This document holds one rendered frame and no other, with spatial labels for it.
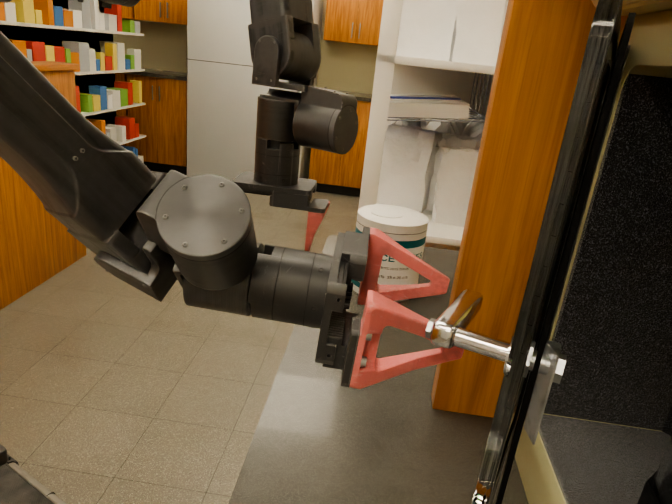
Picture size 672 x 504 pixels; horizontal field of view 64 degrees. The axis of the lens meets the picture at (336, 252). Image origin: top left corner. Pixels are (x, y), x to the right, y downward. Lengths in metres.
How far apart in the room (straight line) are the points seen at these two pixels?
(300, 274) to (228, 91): 4.97
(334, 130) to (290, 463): 0.37
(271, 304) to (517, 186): 0.33
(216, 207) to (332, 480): 0.36
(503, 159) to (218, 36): 4.83
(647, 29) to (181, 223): 0.39
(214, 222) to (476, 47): 1.26
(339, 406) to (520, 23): 0.48
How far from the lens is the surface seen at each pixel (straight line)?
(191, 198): 0.34
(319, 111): 0.63
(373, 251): 0.45
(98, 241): 0.41
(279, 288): 0.39
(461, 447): 0.68
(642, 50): 0.52
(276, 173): 0.68
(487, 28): 1.51
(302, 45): 0.67
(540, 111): 0.61
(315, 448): 0.64
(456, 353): 0.38
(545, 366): 0.33
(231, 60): 5.31
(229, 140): 5.38
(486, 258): 0.63
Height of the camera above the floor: 1.36
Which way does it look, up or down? 21 degrees down
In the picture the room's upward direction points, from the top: 6 degrees clockwise
